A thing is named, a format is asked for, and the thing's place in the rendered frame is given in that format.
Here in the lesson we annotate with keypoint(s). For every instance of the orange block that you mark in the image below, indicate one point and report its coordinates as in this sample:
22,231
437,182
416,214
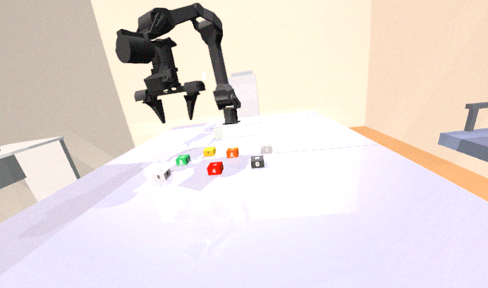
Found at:
232,152

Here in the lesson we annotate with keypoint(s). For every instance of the green block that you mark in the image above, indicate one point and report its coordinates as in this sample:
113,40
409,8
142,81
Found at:
183,160

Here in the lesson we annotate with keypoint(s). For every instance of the yellow digit block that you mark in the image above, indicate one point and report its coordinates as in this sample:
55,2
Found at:
209,151

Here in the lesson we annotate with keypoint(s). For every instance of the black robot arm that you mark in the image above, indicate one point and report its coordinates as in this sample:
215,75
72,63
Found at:
138,48

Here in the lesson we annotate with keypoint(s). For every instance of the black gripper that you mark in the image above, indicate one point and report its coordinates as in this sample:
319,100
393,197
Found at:
192,89

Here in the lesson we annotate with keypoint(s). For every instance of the red block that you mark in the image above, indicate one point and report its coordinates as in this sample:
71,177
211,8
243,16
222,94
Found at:
215,168

